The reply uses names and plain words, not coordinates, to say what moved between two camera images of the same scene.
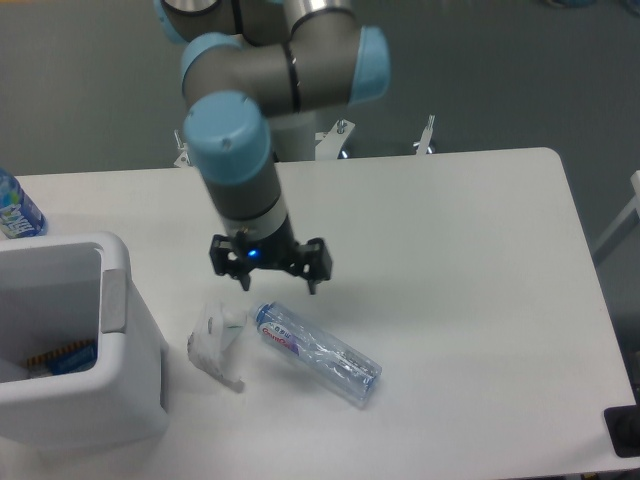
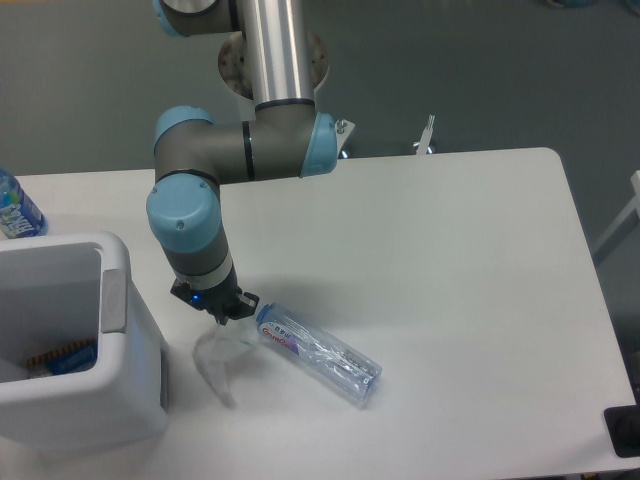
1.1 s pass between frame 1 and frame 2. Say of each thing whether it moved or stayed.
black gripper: moved
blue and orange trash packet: stayed
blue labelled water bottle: stayed
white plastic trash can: stayed
